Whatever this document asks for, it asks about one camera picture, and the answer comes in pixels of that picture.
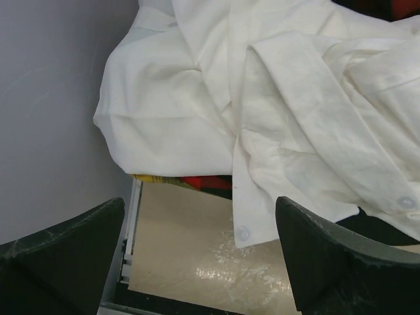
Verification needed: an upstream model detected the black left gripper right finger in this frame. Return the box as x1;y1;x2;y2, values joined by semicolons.
276;197;419;314

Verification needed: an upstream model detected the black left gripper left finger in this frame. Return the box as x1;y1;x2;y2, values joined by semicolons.
1;198;125;314

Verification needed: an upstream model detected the white button shirt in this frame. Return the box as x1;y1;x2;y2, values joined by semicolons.
93;1;419;247

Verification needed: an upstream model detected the red black plaid shirt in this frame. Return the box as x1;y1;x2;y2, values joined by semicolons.
132;175;232;200

